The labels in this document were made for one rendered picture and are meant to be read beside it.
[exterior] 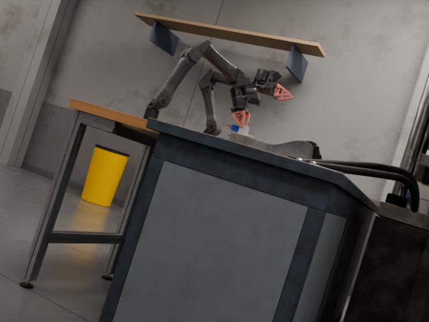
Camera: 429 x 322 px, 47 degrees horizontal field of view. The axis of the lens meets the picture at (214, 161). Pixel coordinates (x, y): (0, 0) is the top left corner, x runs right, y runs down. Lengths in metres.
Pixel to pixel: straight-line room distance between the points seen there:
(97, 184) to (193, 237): 3.74
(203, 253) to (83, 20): 5.40
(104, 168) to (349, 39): 2.80
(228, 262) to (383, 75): 3.66
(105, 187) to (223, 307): 3.83
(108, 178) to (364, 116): 2.65
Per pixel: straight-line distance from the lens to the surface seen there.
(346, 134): 4.94
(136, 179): 2.60
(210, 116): 2.78
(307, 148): 2.21
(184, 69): 2.31
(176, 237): 1.71
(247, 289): 1.63
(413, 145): 2.29
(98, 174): 5.36
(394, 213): 2.22
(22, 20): 7.54
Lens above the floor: 0.68
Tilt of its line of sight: 1 degrees up
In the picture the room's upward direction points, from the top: 18 degrees clockwise
